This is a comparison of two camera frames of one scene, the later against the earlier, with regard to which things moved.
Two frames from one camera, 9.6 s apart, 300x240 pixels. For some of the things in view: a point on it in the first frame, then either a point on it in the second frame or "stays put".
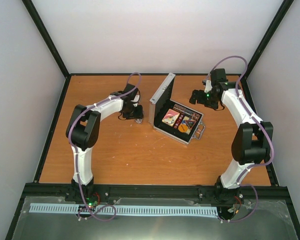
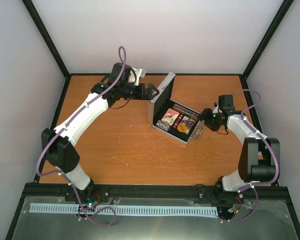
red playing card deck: [170, 117] stays put
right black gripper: [200, 99] -> [204, 116]
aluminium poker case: [172, 118] stays put
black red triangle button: [191, 123] stays put
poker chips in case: [194, 116] stays put
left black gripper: [138, 115] -> [141, 95]
